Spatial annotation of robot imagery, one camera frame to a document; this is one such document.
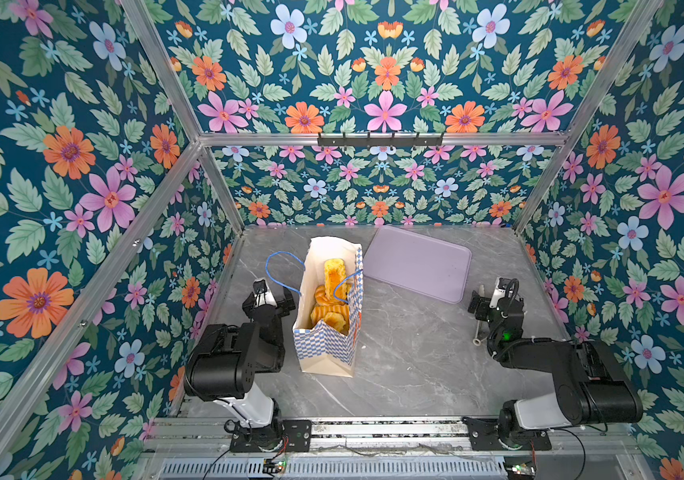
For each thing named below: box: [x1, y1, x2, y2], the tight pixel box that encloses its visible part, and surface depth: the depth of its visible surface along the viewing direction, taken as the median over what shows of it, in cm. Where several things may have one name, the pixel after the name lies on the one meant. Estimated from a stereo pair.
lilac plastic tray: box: [363, 225, 472, 304], surface depth 113 cm
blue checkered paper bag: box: [293, 237, 364, 378], surface depth 81 cm
